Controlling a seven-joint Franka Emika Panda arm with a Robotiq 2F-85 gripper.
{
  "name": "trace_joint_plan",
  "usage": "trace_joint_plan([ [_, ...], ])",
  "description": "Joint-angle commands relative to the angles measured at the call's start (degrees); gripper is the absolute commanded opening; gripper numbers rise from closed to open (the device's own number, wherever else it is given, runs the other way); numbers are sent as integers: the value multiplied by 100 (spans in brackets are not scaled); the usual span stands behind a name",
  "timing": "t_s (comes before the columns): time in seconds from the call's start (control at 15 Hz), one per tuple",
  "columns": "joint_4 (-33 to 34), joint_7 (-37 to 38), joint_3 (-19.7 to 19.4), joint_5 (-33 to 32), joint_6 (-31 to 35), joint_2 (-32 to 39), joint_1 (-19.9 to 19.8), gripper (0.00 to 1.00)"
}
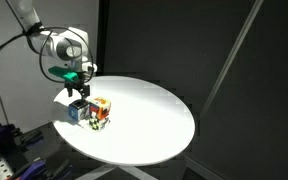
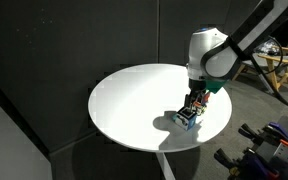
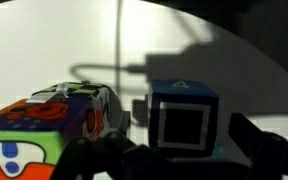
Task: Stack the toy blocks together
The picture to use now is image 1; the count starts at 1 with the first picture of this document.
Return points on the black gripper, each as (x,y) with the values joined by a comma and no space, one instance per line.
(79,85)

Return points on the blue soft toy block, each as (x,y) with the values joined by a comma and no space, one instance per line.
(78,111)

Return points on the orange multicolour soft toy block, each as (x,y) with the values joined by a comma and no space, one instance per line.
(100,107)

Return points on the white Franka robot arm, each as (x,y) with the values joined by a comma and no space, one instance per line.
(57,46)

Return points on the green white black cube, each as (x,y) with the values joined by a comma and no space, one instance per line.
(99,124)

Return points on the black clamp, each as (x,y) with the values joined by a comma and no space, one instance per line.
(32,137)

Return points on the white table leg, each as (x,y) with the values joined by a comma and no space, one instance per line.
(97,172)

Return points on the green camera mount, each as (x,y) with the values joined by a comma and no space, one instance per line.
(64,74)

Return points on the diagonal silver wall rail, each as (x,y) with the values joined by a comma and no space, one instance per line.
(232,56)

